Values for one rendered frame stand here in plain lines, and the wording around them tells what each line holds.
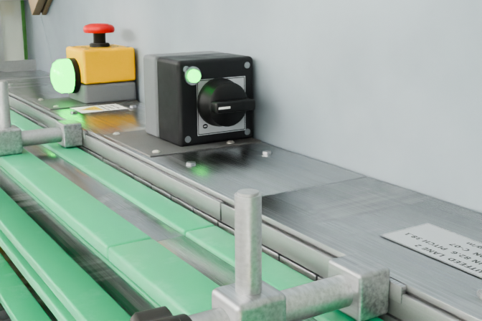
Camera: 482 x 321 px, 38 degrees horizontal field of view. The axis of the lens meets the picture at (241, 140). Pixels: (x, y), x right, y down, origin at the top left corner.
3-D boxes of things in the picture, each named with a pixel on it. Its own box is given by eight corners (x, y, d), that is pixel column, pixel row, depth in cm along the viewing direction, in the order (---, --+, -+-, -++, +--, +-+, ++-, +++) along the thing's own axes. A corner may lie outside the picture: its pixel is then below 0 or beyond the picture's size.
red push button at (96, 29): (79, 49, 92) (78, 23, 92) (108, 48, 94) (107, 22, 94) (90, 51, 89) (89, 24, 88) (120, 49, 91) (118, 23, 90)
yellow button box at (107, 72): (120, 94, 98) (67, 98, 94) (117, 39, 96) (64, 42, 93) (140, 100, 92) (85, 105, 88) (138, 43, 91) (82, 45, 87)
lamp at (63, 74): (70, 90, 93) (47, 92, 91) (68, 56, 92) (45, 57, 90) (82, 94, 89) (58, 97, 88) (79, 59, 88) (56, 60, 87)
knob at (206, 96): (239, 122, 67) (258, 128, 64) (196, 127, 65) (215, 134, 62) (238, 75, 66) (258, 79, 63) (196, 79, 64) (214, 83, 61)
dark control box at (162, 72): (217, 125, 75) (144, 133, 71) (216, 49, 73) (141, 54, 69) (259, 138, 68) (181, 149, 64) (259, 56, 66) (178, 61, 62)
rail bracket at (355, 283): (352, 291, 38) (120, 358, 31) (356, 159, 37) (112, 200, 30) (405, 319, 35) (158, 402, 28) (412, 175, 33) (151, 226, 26)
